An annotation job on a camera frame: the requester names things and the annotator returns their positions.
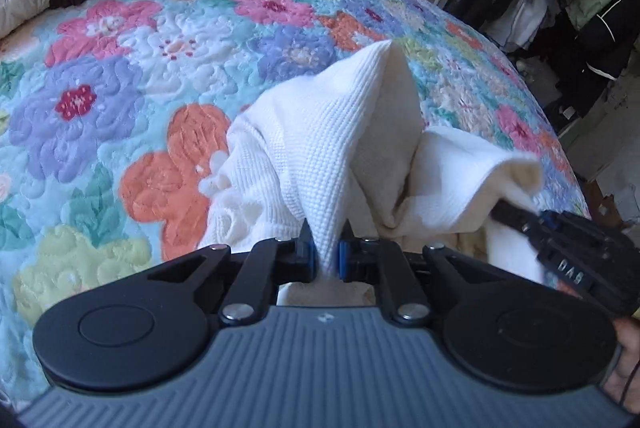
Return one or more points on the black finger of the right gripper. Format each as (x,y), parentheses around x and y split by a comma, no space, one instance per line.
(518,219)

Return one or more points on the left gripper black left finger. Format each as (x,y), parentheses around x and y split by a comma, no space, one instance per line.
(140,331)

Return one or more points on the black hanging jacket white stripe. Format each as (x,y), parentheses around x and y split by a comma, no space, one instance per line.
(592,58)

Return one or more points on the floral quilted bedspread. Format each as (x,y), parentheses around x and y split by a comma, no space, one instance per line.
(112,110)

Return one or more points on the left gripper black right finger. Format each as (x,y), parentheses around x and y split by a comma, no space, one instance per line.
(513,333)

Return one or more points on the white waffle baby garment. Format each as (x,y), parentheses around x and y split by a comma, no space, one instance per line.
(348,147)

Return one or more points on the person's right hand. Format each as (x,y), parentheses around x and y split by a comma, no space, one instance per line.
(623,385)

